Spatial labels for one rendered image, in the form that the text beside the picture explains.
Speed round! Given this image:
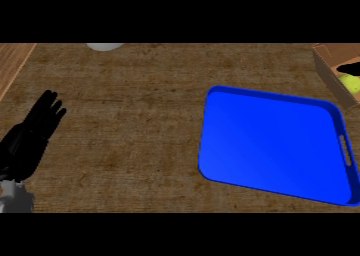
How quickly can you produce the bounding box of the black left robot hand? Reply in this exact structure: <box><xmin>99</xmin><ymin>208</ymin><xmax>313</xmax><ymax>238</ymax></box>
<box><xmin>0</xmin><ymin>89</ymin><xmax>69</xmax><ymax>184</ymax></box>

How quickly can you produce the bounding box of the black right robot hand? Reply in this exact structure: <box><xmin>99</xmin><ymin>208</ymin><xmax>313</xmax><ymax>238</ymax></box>
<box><xmin>335</xmin><ymin>59</ymin><xmax>360</xmax><ymax>76</ymax></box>

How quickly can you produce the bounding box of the green pear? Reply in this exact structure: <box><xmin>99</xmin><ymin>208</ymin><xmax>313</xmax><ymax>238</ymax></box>
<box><xmin>338</xmin><ymin>73</ymin><xmax>360</xmax><ymax>95</ymax></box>

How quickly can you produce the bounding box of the brown cardboard box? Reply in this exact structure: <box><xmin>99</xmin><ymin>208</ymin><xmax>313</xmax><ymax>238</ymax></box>
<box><xmin>311</xmin><ymin>43</ymin><xmax>360</xmax><ymax>111</ymax></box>

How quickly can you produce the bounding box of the blue plastic tray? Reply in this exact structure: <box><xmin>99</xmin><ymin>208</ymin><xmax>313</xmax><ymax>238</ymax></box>
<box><xmin>198</xmin><ymin>85</ymin><xmax>360</xmax><ymax>208</ymax></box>

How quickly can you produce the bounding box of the light wooden board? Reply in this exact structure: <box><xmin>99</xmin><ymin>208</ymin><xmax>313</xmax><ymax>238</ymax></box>
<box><xmin>0</xmin><ymin>43</ymin><xmax>38</xmax><ymax>116</ymax></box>

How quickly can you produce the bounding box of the pale grey round object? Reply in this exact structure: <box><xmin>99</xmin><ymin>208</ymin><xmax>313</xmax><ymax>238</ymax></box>
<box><xmin>85</xmin><ymin>43</ymin><xmax>125</xmax><ymax>52</ymax></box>

